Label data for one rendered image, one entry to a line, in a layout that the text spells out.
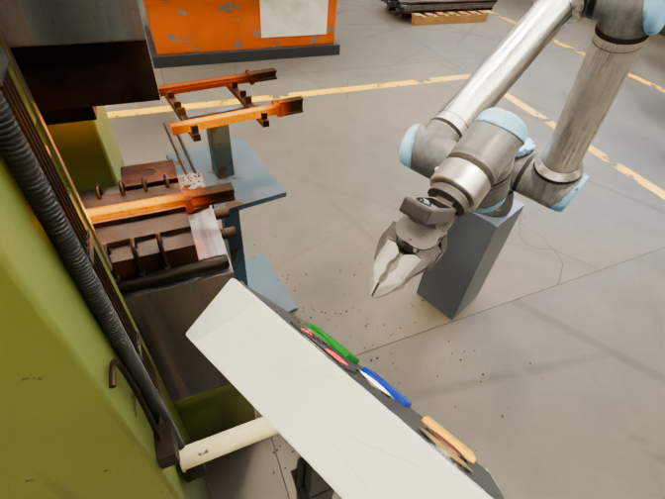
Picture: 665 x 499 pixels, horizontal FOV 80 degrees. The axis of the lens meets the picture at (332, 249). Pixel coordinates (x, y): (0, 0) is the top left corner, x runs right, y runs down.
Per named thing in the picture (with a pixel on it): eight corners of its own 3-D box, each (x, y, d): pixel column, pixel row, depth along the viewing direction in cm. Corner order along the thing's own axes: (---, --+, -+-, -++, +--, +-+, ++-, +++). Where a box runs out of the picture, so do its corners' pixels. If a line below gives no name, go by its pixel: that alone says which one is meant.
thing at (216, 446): (361, 383, 101) (364, 372, 97) (371, 402, 98) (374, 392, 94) (181, 450, 87) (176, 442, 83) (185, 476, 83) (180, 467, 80)
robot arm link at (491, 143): (528, 149, 71) (537, 112, 62) (489, 203, 69) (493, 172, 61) (480, 131, 75) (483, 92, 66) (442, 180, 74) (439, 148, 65)
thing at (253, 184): (242, 142, 161) (241, 138, 160) (286, 196, 138) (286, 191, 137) (166, 158, 149) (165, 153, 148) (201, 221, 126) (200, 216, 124)
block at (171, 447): (175, 429, 72) (170, 419, 69) (180, 462, 68) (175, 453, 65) (158, 436, 71) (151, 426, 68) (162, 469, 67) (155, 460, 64)
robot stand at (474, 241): (441, 272, 213) (478, 178, 170) (476, 297, 202) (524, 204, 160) (416, 292, 201) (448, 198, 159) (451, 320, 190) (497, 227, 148)
